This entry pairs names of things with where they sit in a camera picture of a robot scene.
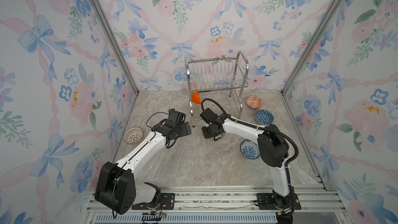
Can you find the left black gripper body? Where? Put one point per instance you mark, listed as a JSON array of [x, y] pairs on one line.
[[182, 130]]

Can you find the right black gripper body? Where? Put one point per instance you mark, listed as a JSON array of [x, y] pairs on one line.
[[207, 132]]

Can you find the orange plastic bowl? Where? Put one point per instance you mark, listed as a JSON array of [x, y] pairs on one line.
[[195, 97]]

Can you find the white mesh strainer basket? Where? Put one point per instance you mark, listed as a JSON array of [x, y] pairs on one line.
[[133, 135]]

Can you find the green patterned ceramic bowl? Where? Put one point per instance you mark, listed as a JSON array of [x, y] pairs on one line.
[[217, 137]]

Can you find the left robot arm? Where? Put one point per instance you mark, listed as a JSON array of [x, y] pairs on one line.
[[116, 187]]

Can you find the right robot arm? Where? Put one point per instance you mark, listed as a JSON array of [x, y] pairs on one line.
[[276, 150]]

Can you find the steel two-tier dish rack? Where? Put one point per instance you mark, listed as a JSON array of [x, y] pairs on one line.
[[222, 79]]

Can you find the blue floral ceramic bowl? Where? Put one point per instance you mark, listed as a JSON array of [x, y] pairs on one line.
[[249, 149]]

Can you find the red patterned ceramic bowl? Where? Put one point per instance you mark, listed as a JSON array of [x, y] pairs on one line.
[[254, 102]]

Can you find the blue triangle patterned bowl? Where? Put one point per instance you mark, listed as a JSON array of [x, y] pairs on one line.
[[264, 117]]

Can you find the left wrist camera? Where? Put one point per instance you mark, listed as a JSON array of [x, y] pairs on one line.
[[175, 118]]

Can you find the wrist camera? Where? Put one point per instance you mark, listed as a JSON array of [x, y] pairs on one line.
[[208, 116], [175, 118]]

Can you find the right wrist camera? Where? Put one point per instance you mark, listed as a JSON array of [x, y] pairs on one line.
[[208, 116]]

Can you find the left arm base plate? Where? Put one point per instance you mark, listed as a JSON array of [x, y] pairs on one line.
[[161, 201]]

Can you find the aluminium mounting rail frame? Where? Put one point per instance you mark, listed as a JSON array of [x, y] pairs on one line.
[[229, 205]]

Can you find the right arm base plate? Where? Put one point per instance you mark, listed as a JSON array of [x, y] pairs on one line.
[[271, 201]]

